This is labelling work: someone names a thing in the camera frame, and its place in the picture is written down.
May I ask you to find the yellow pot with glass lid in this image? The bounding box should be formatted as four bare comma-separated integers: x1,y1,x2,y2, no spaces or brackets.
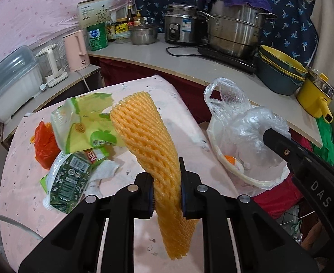
296,68,334,123

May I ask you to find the white dish box with lid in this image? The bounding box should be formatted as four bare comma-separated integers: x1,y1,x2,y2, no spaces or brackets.
0,45,44,124

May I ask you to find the red cloth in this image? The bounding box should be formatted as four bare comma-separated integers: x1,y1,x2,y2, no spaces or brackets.
252,173,304,219

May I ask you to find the green plastic bag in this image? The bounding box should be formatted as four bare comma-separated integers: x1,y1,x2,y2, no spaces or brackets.
312,116,334,165

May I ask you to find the black induction cooker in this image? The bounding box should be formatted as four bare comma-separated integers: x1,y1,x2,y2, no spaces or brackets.
198,45,257,74

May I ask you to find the large steel steamer pot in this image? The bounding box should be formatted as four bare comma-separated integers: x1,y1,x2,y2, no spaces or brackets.
197,0,278,59

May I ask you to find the pink printed sheet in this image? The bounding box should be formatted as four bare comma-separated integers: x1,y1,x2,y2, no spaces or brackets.
0,0,136,71

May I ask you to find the white cardboard box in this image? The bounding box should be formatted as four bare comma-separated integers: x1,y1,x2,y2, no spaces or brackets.
76,0,111,29

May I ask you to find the orange plastic bag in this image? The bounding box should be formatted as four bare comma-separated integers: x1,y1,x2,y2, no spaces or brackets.
32,121,63,171

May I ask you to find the orange and white cup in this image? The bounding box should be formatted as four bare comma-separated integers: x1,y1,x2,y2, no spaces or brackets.
224,155,245,174

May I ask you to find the steel rice cooker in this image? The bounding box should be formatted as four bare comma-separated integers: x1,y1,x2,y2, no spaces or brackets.
164,3,207,45

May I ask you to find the orange foam fruit net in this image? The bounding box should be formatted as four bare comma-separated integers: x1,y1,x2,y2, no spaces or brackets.
109,91,200,260

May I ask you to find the green snack bag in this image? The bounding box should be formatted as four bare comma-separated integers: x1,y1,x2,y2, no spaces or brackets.
50,92,125,154

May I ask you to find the dark green printed packet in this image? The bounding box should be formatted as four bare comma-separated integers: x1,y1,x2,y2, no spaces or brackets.
42,149,111,214

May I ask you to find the beige curtain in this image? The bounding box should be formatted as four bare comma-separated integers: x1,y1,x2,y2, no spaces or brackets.
296,0,334,71

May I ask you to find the white kettle cable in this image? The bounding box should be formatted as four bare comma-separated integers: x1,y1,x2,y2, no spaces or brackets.
80,70,92,93

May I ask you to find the glass kettle with white handle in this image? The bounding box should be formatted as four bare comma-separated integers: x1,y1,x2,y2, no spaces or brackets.
35,44,68,88

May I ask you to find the white plastic basket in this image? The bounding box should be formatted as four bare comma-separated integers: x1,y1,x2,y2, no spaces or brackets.
207,106,291,190

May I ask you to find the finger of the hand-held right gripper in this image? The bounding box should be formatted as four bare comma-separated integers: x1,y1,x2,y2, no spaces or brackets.
262,129,310,174

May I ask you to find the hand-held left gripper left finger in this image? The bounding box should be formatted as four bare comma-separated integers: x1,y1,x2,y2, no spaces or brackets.
18,173,156,273

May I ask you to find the black power cable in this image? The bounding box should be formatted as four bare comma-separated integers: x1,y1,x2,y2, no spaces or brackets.
166,44,202,58

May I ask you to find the clear plastic bag liner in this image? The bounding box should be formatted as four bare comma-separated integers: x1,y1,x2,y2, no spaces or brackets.
203,77,291,190

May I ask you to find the jar with yellow label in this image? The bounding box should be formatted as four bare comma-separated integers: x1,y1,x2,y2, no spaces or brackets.
115,18,129,35

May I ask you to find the dark glass bottle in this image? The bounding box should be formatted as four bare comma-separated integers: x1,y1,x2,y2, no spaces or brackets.
107,20,116,43

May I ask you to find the white crumpled tissue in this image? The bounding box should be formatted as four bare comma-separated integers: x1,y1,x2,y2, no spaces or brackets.
84,159,122,197

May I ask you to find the small steel pot with lid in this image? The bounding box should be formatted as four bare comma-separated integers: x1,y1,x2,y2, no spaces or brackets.
129,24,159,45

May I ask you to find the green tin can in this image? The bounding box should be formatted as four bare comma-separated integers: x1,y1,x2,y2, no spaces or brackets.
87,23,109,52

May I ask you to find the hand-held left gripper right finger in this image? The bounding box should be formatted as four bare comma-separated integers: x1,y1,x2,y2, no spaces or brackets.
178,157,319,273

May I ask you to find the pink electric kettle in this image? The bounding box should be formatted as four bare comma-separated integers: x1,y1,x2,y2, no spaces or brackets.
63,30,89,73

